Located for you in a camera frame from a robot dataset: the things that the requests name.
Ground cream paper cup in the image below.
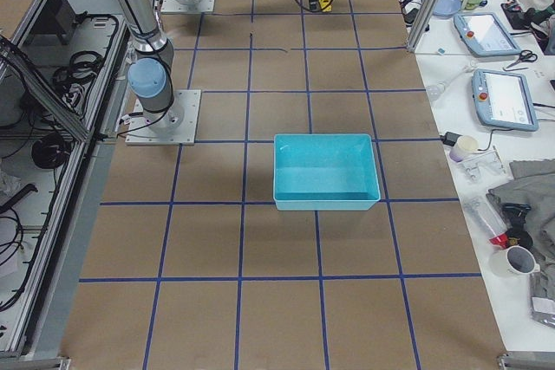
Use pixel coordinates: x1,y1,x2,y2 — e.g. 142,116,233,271
448,135,478,162

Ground teal plastic bin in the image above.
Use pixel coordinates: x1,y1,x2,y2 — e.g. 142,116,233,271
273,133,381,211

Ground aluminium frame post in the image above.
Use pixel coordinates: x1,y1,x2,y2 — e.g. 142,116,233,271
405,0,461,54

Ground teach pendant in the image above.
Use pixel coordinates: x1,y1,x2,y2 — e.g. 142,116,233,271
453,13,521,57
472,69,539,132

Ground white grey mug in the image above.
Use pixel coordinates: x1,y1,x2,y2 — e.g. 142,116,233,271
489,246,540,277

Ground near teach pendant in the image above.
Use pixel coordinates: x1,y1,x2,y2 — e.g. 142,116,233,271
472,69,539,132

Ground grey cloth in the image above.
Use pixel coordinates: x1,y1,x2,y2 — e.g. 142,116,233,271
486,159,554,279

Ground yellow beetle toy car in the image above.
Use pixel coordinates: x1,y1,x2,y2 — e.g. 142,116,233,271
318,0,332,13

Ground far teach pendant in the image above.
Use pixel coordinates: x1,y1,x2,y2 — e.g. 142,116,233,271
453,13,521,57

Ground black handled scissors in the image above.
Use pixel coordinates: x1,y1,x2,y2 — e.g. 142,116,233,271
503,49,538,71

